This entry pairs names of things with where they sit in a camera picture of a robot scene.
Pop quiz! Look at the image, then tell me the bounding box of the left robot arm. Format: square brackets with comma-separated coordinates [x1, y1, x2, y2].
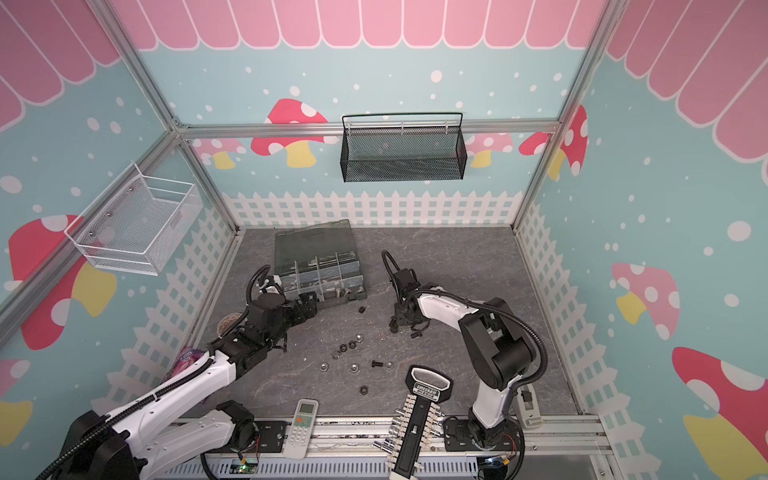
[39, 265, 319, 479]

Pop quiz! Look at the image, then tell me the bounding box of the black mesh wall basket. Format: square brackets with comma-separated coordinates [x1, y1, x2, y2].
[340, 112, 468, 183]

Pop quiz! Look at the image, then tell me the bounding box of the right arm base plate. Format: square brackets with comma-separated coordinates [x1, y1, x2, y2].
[442, 416, 524, 452]

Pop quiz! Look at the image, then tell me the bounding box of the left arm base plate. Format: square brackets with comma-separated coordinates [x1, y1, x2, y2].
[226, 420, 288, 454]

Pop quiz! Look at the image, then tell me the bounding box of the black nut pair left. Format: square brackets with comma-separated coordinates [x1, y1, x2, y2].
[339, 341, 357, 353]

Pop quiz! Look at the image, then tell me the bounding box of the purple snack packet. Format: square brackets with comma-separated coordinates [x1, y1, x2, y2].
[168, 347, 207, 378]

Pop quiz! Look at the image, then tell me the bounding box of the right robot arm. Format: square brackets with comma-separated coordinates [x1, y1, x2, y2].
[381, 250, 549, 449]

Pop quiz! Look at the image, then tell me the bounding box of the black socket wrench rack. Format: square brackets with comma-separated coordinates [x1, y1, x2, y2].
[373, 365, 453, 479]

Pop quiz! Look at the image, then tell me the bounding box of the grey plastic organizer box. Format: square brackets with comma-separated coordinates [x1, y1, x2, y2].
[275, 219, 367, 308]

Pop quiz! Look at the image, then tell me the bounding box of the white remote control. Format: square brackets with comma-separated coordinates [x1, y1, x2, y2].
[282, 399, 319, 460]

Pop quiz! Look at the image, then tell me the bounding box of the white wire wall basket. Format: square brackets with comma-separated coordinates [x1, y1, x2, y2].
[64, 164, 203, 276]

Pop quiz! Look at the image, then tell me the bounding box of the brown tape roll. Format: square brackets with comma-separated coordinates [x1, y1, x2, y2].
[216, 312, 242, 337]

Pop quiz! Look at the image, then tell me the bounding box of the grey stapler device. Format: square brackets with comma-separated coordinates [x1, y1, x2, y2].
[513, 384, 543, 430]

